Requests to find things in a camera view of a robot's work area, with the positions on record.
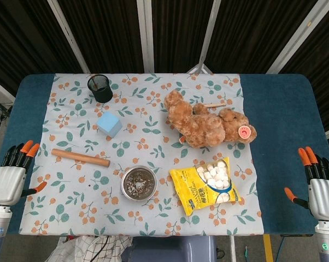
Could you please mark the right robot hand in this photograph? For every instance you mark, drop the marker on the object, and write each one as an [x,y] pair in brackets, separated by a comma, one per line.
[324,196]

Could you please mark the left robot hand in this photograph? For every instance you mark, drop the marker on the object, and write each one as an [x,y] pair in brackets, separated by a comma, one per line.
[7,183]

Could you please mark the wooden rolling pin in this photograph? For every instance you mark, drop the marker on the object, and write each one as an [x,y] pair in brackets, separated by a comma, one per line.
[79,157]

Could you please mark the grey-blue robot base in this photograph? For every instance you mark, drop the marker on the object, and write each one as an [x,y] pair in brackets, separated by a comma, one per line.
[167,249]

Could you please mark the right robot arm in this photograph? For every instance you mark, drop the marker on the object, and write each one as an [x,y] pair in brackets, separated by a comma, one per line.
[328,240]

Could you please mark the stainless steel bowl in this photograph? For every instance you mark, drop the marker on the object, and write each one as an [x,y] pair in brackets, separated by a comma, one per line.
[126,191]

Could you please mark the crushed grains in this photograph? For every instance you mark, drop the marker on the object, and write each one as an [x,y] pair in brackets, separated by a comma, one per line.
[139,183]

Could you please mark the white checkered cloth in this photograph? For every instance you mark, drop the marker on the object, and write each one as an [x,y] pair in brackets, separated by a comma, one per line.
[82,249]

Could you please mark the white table leg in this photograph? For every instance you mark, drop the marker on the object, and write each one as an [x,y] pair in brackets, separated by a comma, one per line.
[232,249]

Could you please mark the light blue foam cube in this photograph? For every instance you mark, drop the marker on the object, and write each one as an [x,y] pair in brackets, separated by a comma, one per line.
[108,124]

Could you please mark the black mesh pen cup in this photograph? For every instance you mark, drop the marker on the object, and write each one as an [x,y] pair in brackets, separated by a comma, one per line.
[102,94]

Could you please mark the yellow marshmallow bag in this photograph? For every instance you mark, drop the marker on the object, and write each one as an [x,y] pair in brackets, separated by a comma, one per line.
[189,188]

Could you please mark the floral print tablecloth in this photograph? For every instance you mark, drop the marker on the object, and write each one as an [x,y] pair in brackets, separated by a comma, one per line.
[142,218]

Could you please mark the brown teddy bear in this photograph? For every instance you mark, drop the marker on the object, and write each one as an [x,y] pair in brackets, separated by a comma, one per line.
[202,125]

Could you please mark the thin wooden dowel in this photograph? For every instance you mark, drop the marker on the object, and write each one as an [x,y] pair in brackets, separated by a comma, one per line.
[216,104]

